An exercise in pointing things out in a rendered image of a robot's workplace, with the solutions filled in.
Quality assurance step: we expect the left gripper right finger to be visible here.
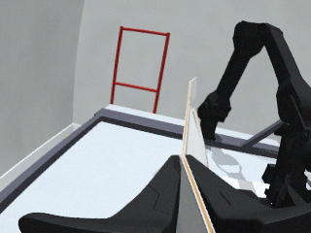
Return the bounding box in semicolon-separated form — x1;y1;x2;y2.
185;154;311;233

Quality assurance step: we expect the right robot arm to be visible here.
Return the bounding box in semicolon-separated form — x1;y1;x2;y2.
197;20;311;208

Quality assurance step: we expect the black metal frame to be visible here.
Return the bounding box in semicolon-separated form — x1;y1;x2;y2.
240;119;285;148

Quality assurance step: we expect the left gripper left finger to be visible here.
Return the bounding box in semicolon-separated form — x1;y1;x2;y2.
18;154;181;233

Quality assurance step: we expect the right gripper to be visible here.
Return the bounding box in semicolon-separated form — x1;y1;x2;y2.
236;163;308;209

